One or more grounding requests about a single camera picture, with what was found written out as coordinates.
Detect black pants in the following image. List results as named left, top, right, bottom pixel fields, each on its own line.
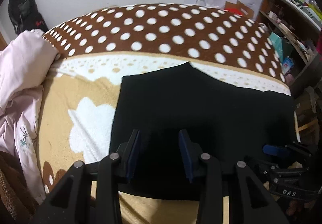
left=110, top=63, right=296, bottom=201

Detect person's right hand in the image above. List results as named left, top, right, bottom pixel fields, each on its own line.
left=286, top=200, right=315, bottom=215

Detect teal paper bag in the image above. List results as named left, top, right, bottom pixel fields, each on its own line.
left=269, top=32, right=294, bottom=60

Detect pink quilt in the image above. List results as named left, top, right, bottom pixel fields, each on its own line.
left=1, top=29, right=58, bottom=203

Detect wooden shelf unit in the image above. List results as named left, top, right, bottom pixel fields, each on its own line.
left=257, top=0, right=321, bottom=94

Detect brown white polka dot blanket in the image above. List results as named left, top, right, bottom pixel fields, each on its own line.
left=38, top=4, right=291, bottom=223

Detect red cardboard box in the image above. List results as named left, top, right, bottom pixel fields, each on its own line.
left=224, top=0, right=254, bottom=18

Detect black backpack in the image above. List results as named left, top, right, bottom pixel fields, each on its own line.
left=8, top=0, right=49, bottom=35

